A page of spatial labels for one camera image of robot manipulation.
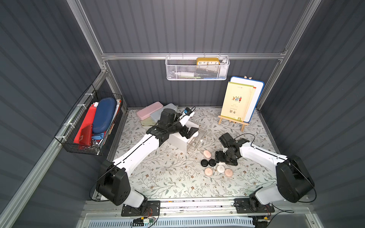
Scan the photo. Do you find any clear plastic drawer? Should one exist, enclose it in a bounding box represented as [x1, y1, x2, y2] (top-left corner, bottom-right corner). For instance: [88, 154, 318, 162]
[187, 128, 207, 151]

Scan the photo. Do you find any white drawer cabinet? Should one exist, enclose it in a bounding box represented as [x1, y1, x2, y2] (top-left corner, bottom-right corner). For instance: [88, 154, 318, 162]
[167, 121, 201, 153]

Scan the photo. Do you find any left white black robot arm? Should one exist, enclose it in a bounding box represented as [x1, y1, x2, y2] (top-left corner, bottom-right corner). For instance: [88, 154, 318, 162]
[96, 107, 199, 209]

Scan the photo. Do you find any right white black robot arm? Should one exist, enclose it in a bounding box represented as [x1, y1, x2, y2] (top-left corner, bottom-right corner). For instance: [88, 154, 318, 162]
[215, 133, 315, 207]

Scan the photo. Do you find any grey-blue pencil case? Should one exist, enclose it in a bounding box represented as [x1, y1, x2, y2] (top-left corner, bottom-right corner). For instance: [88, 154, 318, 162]
[150, 103, 178, 123]

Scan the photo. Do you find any green book box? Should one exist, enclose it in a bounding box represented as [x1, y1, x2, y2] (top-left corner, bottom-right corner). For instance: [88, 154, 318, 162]
[141, 117, 156, 128]

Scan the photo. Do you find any wooden easel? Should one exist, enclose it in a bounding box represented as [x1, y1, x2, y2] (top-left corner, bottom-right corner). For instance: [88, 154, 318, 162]
[218, 75, 253, 132]

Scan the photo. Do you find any white earphone case lower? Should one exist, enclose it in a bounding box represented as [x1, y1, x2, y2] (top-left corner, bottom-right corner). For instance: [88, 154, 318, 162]
[217, 165, 225, 173]

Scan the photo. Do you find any black earphone case middle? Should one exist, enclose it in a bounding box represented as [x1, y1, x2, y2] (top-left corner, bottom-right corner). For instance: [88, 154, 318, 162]
[208, 159, 216, 167]

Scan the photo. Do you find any black earphone case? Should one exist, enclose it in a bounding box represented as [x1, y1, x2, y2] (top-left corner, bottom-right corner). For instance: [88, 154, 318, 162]
[208, 159, 216, 167]
[200, 159, 209, 167]

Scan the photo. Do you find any pink earphone case upper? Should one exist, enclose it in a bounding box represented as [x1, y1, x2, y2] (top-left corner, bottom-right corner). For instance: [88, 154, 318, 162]
[203, 150, 212, 159]

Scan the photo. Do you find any pink earphone case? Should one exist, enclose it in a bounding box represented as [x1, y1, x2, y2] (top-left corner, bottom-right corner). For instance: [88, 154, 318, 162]
[203, 150, 212, 159]
[204, 168, 213, 176]
[224, 169, 233, 177]

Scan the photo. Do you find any pink earphone case lower right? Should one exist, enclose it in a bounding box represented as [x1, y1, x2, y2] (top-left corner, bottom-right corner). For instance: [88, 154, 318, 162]
[224, 169, 233, 177]

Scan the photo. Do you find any pink pencil case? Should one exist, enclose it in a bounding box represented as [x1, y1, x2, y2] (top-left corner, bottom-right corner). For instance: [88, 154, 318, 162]
[136, 102, 163, 120]

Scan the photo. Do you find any black earphone case left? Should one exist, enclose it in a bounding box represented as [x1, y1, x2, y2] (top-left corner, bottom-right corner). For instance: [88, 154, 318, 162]
[200, 159, 209, 167]

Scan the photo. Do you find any pink earphone case lower left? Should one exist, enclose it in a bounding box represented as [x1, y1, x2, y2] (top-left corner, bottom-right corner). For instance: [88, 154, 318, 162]
[204, 168, 213, 176]

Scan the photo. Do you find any yellow booklet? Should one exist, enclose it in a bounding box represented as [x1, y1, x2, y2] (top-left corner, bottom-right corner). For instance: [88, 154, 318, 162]
[220, 82, 257, 123]

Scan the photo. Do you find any blue-framed whiteboard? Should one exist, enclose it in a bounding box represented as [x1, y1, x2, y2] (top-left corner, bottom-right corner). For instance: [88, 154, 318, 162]
[230, 76, 265, 123]

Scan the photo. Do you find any navy blue case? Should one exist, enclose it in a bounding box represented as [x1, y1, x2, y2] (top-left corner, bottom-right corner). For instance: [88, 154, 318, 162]
[93, 97, 117, 135]

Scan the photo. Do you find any yellow clock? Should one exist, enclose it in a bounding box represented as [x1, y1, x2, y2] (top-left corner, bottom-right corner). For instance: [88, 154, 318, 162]
[196, 57, 220, 66]

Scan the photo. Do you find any red folder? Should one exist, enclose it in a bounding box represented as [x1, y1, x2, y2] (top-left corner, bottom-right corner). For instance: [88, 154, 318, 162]
[73, 102, 98, 146]

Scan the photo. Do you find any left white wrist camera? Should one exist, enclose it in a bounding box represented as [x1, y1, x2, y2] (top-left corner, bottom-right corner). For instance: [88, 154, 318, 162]
[179, 106, 196, 126]

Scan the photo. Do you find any white wire wall basket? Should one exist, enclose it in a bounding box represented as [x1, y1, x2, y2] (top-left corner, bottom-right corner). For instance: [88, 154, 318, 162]
[165, 55, 230, 81]

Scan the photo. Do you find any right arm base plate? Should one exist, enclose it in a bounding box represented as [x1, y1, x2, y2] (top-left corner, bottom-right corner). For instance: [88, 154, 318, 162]
[233, 198, 275, 214]

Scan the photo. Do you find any black wire side basket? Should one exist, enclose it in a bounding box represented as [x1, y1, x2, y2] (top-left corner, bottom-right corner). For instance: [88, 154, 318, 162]
[55, 86, 124, 156]

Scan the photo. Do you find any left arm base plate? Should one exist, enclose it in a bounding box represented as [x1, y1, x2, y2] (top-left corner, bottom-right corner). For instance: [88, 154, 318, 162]
[121, 200, 161, 217]

